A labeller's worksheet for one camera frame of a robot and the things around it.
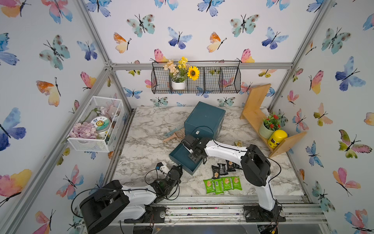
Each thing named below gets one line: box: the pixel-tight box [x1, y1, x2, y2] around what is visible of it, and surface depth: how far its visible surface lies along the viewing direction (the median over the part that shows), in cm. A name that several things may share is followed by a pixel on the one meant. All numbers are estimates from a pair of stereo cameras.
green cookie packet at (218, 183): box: [213, 178, 225, 195], surface depth 84 cm
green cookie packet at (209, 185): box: [203, 178, 216, 194], surface depth 84 cm
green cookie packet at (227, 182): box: [221, 176, 233, 191], surface depth 86 cm
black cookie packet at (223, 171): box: [217, 163, 229, 176], surface depth 90 cm
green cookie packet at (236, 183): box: [230, 175, 243, 191], surface depth 84 cm
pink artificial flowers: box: [69, 121, 98, 139], surface depth 61 cm
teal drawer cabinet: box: [184, 101, 226, 140], surface depth 87 cm
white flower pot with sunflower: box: [163, 56, 201, 91], surface depth 86 cm
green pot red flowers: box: [258, 114, 282, 139], surface depth 88 cm
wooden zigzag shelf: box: [239, 83, 308, 158], surface depth 101 cm
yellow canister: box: [267, 129, 288, 149], surface depth 86 cm
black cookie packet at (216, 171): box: [211, 165, 221, 179], surface depth 88 cm
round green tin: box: [90, 116, 111, 133], surface depth 67 cm
